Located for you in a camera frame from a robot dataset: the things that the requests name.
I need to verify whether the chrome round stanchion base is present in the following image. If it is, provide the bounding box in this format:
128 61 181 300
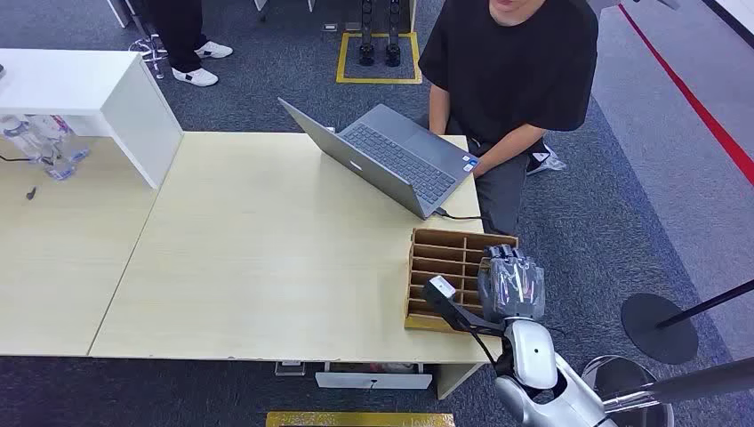
582 355 676 427

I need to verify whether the black laptop power cable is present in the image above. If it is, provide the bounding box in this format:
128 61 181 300
434 207 491 224

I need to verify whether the standing person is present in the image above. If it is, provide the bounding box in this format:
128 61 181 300
140 0 235 88

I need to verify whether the yellow floor mat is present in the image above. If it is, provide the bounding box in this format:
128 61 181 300
265 411 456 427

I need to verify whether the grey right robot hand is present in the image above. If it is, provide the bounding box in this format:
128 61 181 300
477 244 547 324

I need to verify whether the grey open laptop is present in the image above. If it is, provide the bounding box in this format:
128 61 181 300
277 97 481 221

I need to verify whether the white shelf unit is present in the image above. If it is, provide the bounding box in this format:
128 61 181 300
0 48 185 190

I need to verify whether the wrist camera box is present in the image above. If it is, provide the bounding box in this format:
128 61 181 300
421 275 458 308

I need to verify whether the clear plastic water bottle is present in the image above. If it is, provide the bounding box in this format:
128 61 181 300
0 115 45 165
29 114 91 181

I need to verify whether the chrome chair base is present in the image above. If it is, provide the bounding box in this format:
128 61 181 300
128 34 169 81

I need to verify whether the black round stanchion base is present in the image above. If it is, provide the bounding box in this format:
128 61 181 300
620 293 700 366

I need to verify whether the seated person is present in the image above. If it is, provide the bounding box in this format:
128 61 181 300
418 0 600 237

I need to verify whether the white desk drawer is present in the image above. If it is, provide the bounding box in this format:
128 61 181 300
315 362 434 391

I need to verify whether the grey stanchion pole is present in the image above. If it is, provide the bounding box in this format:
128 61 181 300
601 356 754 414

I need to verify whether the black robot legs stand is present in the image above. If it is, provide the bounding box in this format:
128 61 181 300
357 0 403 68

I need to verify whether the wooden card slot organizer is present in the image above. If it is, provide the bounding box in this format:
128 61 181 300
404 228 519 334

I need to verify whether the black stanchion pole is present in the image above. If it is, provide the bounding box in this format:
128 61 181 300
655 278 754 330

